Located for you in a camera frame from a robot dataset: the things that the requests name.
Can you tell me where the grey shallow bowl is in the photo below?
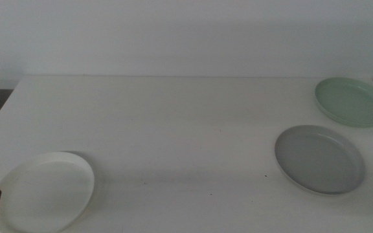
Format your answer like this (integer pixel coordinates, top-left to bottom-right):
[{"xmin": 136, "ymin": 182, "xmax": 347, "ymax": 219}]
[{"xmin": 274, "ymin": 124, "xmax": 366, "ymax": 195}]

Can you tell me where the white shallow bowl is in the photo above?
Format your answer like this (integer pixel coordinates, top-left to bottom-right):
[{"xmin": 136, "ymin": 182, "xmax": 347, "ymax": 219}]
[{"xmin": 0, "ymin": 151, "xmax": 95, "ymax": 233}]

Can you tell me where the pale green shallow bowl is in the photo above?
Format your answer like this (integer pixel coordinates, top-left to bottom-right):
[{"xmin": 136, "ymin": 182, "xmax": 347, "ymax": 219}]
[{"xmin": 314, "ymin": 76, "xmax": 373, "ymax": 128}]

